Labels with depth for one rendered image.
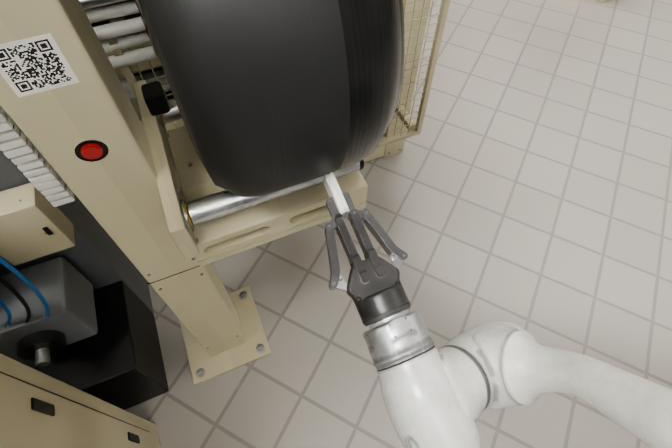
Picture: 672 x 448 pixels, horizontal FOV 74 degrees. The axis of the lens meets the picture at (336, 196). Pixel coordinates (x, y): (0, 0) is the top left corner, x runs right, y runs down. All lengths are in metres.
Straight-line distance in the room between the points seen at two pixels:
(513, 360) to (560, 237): 1.36
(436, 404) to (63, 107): 0.63
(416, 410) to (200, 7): 0.53
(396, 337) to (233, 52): 0.41
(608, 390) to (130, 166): 0.73
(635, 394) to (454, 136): 1.77
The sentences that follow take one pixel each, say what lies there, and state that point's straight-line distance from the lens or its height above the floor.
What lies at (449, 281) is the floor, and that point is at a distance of 1.78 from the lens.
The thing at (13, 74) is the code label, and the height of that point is 1.22.
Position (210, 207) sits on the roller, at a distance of 0.82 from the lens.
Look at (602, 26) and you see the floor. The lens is 3.22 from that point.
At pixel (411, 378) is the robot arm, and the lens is 0.63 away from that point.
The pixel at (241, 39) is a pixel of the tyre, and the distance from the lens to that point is 0.49.
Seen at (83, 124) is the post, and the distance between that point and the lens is 0.74.
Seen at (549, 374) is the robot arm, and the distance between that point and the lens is 0.69.
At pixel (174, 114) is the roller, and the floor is 0.91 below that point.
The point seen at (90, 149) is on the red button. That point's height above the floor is 1.07.
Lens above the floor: 1.58
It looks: 55 degrees down
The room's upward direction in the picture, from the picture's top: straight up
